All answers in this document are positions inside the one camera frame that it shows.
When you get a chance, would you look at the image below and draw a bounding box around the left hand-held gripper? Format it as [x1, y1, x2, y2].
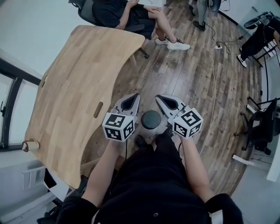
[102, 93, 141, 142]

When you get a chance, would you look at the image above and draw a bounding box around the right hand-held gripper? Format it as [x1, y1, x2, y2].
[155, 94, 203, 139]

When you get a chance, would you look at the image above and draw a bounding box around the black mesh waste bin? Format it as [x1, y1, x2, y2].
[141, 110, 162, 137]

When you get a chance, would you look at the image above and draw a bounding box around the person's left forearm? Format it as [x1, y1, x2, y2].
[82, 140, 120, 207]

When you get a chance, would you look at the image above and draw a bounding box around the person's right forearm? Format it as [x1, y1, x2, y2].
[180, 136, 216, 203]

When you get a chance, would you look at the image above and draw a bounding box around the person's left black shoe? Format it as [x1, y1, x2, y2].
[134, 134, 146, 148]

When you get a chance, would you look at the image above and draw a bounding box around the light wooden desk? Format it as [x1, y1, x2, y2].
[24, 24, 146, 190]

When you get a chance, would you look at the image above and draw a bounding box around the person's black clothing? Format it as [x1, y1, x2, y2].
[56, 131, 243, 224]

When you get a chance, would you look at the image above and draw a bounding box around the beige paper cup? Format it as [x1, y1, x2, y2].
[21, 140, 40, 153]

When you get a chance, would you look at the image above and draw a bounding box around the black framed window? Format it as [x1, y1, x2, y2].
[0, 56, 44, 153]

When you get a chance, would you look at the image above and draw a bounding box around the white wall vent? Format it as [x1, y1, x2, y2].
[21, 165, 46, 190]

